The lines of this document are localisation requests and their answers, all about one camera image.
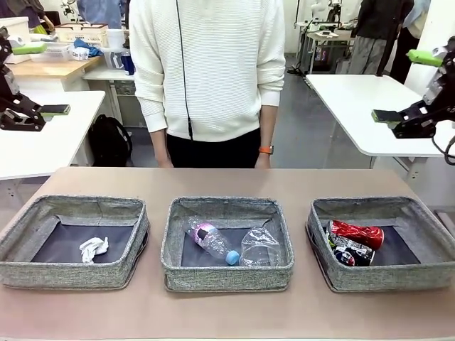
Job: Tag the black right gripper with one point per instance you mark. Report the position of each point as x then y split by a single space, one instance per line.
444 89

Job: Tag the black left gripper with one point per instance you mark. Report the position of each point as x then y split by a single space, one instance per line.
5 83

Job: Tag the crushed red soda can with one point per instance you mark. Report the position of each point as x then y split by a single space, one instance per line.
359 232

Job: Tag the white paper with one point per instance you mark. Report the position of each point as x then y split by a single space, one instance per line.
93 250

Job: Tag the crushed dark blue can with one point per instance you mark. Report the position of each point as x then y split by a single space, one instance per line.
352 254

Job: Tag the crushed clear plastic cup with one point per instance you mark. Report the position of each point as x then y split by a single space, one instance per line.
264 248

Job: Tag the clear bottle pink label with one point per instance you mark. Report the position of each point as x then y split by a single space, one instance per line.
209 238

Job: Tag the person's left forearm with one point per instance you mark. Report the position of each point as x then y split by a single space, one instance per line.
268 124

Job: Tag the person's right forearm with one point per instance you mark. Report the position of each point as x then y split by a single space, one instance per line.
160 145

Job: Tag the person's right hand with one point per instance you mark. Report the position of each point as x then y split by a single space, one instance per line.
164 163

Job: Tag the person's left hand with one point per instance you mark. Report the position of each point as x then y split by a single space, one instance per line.
263 161

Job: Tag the wooden top table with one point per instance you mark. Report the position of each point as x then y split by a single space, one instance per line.
46 69

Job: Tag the clear plastic bin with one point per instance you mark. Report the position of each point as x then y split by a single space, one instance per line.
57 53

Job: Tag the white storage box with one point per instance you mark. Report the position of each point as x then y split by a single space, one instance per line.
19 32

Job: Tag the background person light top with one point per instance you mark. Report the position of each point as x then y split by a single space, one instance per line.
412 35

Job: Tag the blue cloth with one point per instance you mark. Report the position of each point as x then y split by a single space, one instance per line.
90 48

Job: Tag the white desk with shelf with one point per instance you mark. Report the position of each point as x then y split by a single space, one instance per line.
106 76

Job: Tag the background person brown top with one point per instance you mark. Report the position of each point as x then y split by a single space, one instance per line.
28 10

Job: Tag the white table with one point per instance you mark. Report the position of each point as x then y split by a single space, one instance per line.
60 149
348 103

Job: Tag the background person dark clothes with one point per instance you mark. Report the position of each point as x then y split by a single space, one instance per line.
377 28

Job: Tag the white cylindrical container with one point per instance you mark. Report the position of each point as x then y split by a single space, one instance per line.
114 39

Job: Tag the blue drink bottle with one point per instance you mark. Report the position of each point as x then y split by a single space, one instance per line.
128 64

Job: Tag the black backpack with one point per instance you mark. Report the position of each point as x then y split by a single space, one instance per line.
108 142

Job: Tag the background person blue top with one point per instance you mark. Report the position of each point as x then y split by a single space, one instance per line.
103 10

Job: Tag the background workbench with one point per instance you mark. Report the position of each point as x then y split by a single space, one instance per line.
330 37

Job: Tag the orange wrist watch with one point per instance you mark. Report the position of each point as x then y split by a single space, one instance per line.
266 149

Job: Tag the person in white sweater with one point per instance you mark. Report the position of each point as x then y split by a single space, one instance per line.
209 71

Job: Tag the grey fabric basket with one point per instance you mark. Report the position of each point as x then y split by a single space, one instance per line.
71 273
384 278
227 277

